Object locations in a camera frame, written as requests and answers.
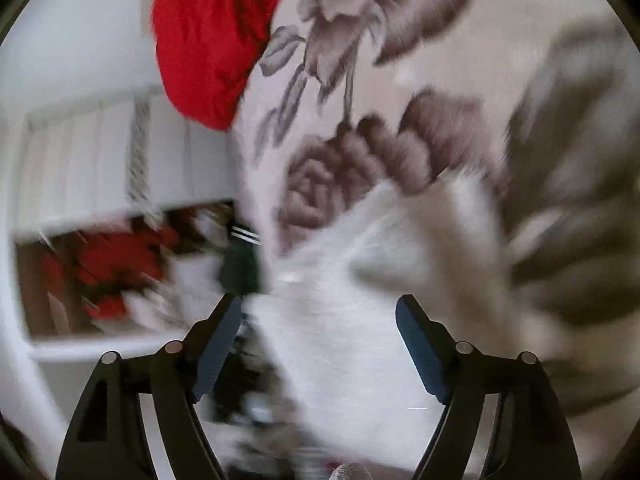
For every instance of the dark green garment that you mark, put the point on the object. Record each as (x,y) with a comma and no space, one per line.
(240,265)

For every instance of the red hanging clothes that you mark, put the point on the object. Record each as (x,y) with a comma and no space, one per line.
(110,270)

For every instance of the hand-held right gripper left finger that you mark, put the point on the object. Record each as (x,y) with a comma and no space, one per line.
(215,355)

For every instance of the white fuzzy jacket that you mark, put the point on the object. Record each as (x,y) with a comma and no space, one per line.
(345,355)

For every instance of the white sliding-door wardrobe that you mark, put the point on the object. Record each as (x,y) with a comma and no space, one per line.
(75,155)

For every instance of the red quilt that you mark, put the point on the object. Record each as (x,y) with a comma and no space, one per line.
(210,35)

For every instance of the floral plush blanket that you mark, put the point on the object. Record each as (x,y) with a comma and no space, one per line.
(450,50)

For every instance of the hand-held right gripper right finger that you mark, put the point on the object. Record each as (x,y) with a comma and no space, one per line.
(420,350)

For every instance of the grey fuzzy cloth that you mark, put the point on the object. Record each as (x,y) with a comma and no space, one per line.
(343,472)

